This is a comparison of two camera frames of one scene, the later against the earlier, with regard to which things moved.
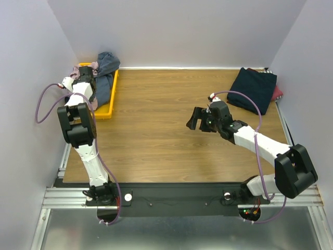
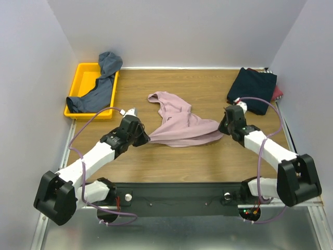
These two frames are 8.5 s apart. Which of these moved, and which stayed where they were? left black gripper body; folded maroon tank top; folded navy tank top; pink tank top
Moved: left black gripper body; pink tank top
Stayed: folded navy tank top; folded maroon tank top
